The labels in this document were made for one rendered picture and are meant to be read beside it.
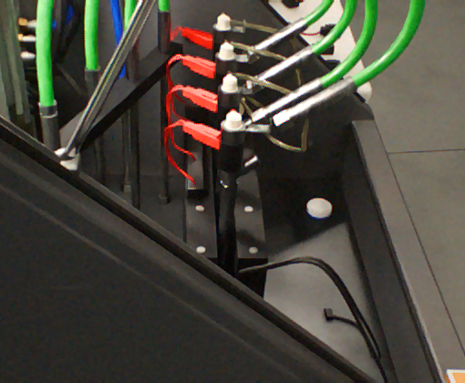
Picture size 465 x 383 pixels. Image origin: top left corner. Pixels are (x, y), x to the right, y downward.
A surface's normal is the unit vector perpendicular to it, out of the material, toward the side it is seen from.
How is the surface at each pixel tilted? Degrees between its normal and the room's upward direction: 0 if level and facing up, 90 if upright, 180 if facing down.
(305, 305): 0
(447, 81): 0
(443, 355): 0
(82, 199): 43
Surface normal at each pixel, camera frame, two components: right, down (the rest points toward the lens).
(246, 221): 0.06, -0.78
